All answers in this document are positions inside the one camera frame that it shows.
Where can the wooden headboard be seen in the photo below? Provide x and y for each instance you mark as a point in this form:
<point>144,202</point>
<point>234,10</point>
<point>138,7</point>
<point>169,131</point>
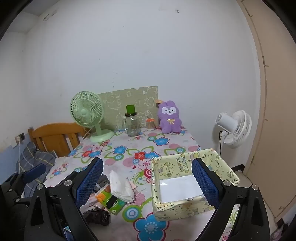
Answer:
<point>53,136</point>

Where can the yellow patterned box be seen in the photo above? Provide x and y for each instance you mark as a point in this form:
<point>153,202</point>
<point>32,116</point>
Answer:
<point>175,206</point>

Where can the small pink packet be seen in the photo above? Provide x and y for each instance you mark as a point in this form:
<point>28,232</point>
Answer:
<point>132,184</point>

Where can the grey plaid pillow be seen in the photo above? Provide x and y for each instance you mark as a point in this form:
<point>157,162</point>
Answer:
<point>39,157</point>

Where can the white paper sheet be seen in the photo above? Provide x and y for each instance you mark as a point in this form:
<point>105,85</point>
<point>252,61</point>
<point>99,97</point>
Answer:
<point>180,187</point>

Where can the small jar orange lid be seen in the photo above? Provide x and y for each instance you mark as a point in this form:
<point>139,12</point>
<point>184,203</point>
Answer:
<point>150,124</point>

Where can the beige door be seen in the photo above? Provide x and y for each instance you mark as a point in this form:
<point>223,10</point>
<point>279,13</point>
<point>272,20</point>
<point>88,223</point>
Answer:
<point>277,115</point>

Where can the green desk fan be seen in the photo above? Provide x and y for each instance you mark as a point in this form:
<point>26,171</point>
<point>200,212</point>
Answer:
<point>86,111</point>

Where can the green orange tissue packet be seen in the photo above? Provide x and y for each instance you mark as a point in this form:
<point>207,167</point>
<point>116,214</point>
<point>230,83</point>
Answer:
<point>111,201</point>

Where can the green patterned board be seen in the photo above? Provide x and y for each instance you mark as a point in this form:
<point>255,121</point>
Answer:
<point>138,99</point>

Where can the white standing fan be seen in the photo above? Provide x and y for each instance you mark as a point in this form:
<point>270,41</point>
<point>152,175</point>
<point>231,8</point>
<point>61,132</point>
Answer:
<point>238,128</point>

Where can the small wooden ornament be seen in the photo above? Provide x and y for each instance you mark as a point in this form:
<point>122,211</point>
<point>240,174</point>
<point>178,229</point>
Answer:
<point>158,103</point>

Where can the grey cloth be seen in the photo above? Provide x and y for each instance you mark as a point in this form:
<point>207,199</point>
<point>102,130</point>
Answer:
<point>103,183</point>

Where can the purple plush rabbit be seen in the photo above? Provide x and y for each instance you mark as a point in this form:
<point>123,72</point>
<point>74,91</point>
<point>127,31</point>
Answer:
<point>170,120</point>

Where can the floral tablecloth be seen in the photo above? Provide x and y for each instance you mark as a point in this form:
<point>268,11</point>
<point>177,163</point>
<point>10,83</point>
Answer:
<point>129,150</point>

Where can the wall socket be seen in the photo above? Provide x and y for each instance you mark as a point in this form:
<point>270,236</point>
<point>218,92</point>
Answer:
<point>20,137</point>

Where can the glass mug jar green lid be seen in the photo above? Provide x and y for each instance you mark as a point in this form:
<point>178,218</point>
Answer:
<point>132,125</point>

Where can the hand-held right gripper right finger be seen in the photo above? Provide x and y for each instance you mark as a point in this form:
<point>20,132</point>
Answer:
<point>205,183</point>

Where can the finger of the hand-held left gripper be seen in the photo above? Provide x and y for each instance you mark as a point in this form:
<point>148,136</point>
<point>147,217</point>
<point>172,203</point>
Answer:
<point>34,171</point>

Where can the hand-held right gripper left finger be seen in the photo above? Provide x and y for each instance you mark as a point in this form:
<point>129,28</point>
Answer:
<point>89,183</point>

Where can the white folded cloth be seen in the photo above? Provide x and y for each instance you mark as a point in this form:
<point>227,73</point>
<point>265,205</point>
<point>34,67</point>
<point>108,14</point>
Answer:
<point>120,185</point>

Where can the black tool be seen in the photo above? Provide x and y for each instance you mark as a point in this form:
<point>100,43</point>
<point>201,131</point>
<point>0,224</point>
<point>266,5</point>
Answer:
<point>97,216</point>

